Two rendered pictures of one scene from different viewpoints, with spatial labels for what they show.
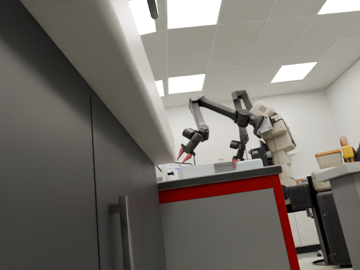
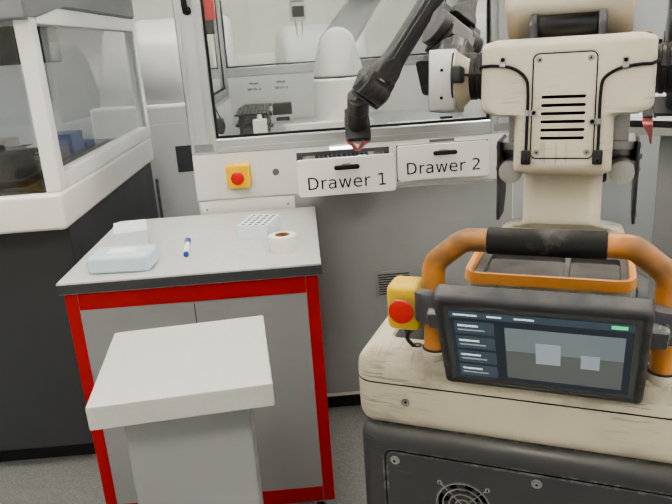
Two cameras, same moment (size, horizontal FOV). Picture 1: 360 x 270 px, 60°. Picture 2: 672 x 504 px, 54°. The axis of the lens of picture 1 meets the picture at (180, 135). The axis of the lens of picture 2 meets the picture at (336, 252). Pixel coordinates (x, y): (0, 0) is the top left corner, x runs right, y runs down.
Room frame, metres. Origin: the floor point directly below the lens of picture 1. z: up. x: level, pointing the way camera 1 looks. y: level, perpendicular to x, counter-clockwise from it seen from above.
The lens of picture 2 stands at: (1.63, -1.84, 1.25)
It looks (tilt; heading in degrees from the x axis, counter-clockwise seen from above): 17 degrees down; 86
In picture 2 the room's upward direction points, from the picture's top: 4 degrees counter-clockwise
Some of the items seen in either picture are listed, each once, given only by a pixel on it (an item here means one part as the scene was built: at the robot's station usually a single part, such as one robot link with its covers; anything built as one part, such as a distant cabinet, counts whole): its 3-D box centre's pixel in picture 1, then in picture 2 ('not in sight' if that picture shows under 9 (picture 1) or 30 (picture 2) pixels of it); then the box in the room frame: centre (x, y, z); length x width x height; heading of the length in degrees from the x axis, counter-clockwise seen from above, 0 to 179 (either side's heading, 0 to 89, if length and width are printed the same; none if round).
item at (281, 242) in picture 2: not in sight; (282, 242); (1.60, -0.22, 0.78); 0.07 x 0.07 x 0.04
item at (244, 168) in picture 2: not in sight; (238, 176); (1.48, 0.23, 0.88); 0.07 x 0.05 x 0.07; 178
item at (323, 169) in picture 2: (166, 179); (346, 175); (1.81, 0.11, 0.87); 0.29 x 0.02 x 0.11; 178
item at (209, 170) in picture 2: not in sight; (345, 145); (1.87, 0.72, 0.87); 1.02 x 0.95 x 0.14; 178
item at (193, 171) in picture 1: (195, 173); (131, 235); (1.19, -0.04, 0.79); 0.13 x 0.09 x 0.05; 102
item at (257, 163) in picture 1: (248, 168); (123, 258); (1.21, -0.25, 0.78); 0.15 x 0.10 x 0.04; 174
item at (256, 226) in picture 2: not in sight; (259, 226); (1.54, -0.03, 0.78); 0.12 x 0.08 x 0.04; 73
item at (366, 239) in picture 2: not in sight; (354, 261); (1.87, 0.72, 0.40); 1.03 x 0.95 x 0.80; 178
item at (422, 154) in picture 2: not in sight; (442, 160); (2.13, 0.22, 0.87); 0.29 x 0.02 x 0.11; 178
